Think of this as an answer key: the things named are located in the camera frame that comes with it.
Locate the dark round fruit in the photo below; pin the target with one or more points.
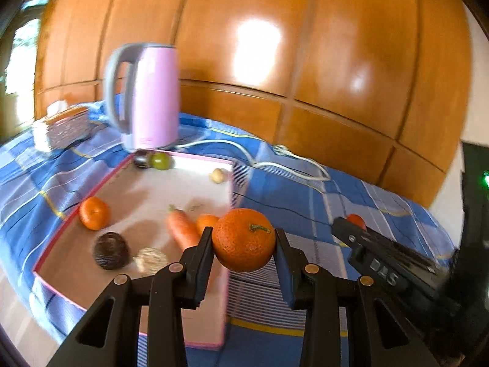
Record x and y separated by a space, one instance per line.
110 250

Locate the small red tomato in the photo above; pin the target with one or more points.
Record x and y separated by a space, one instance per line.
357 220

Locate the wooden wardrobe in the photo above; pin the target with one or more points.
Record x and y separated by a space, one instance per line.
305 46

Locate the glass door with wooden frame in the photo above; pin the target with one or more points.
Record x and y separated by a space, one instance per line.
23 53

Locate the orange mandarin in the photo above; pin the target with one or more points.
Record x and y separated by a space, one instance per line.
244 241
93 213
206 221

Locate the orange carrot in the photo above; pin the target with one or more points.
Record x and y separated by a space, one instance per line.
183 229

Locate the silver patterned tissue box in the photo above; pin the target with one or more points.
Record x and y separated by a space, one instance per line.
65 126

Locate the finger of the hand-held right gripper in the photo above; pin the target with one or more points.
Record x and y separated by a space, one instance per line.
349 235

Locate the dark eggplant piece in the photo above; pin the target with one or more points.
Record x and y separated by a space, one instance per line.
141 159

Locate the small pale yellowish fruit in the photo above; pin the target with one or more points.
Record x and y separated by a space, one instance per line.
217 176

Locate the green round fruit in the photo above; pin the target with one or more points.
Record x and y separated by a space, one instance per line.
159 160

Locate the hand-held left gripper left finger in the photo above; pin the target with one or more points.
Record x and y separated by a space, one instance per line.
204 262

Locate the blue plaid blanket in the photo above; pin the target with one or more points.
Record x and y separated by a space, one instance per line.
344 191

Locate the pink electric kettle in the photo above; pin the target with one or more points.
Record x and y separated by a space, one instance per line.
156 95

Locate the pink-rimmed tray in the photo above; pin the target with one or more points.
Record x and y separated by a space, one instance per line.
152 195

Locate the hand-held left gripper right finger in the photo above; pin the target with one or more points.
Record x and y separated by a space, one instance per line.
285 271

